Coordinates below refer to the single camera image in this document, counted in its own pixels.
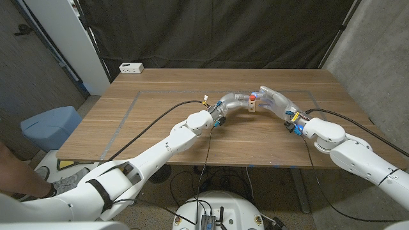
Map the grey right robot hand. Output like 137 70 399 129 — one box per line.
251 85 311 128

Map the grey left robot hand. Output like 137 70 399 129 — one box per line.
207 93 253 124

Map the large wooden board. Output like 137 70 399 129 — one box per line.
100 89 360 167

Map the black backdrop curtain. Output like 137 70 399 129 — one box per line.
75 0 364 81

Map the grey table leg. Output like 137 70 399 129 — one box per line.
289 167 311 214

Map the black backdrop stand pole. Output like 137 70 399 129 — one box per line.
318 0 364 70
73 0 113 84

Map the round black floor grille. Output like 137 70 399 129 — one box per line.
148 164 173 185

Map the white power strip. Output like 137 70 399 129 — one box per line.
118 62 145 75

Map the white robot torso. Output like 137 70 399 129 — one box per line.
172 190 265 230

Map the grey electronics module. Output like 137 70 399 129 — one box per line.
200 214 217 230

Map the black floor device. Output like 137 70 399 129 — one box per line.
271 217 288 230

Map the white cabinet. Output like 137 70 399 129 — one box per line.
24 0 111 96

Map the grey sneaker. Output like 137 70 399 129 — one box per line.
50 167 91 196
31 165 51 183

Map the light blue stool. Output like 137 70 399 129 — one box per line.
20 105 83 153

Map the white floor platform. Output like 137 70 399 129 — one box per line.
31 149 100 196

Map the person's bare leg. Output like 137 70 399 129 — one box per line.
0 142 57 199

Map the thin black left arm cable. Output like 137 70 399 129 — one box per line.
111 127 215 225

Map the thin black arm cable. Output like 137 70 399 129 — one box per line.
111 127 215 225
302 135 400 224

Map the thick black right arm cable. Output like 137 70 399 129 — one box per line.
305 108 409 158

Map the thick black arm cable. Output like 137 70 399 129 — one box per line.
305 108 409 158
105 100 210 164

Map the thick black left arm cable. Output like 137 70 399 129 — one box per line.
105 100 210 164

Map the white floor cable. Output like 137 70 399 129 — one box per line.
245 165 256 202

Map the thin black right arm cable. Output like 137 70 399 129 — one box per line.
302 135 400 224

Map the black floor cable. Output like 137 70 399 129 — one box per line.
168 171 196 208

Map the dark wall rail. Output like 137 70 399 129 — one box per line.
11 0 91 96

